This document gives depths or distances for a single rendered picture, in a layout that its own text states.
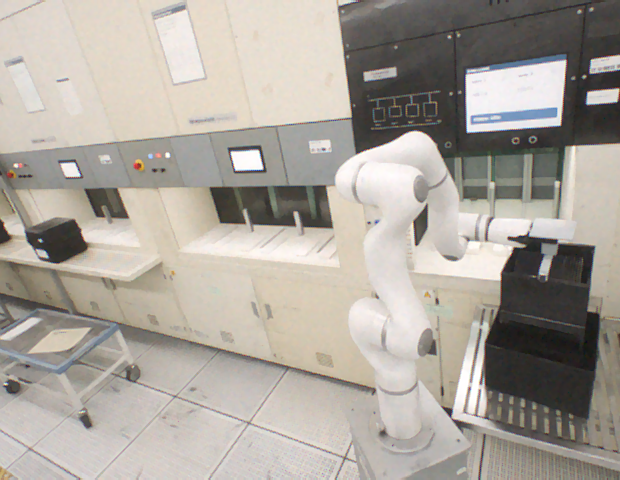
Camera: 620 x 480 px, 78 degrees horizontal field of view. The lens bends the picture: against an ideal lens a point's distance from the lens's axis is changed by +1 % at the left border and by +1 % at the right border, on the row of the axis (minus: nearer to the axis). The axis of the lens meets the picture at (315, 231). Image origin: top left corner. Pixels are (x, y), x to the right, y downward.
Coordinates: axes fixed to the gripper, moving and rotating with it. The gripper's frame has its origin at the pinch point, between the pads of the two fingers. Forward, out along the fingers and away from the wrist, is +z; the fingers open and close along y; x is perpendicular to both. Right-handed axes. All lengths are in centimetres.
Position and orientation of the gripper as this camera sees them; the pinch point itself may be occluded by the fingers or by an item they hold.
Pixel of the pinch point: (550, 234)
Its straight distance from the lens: 123.5
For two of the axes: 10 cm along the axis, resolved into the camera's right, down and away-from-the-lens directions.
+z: 8.1, 1.0, -5.8
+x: -1.6, -9.1, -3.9
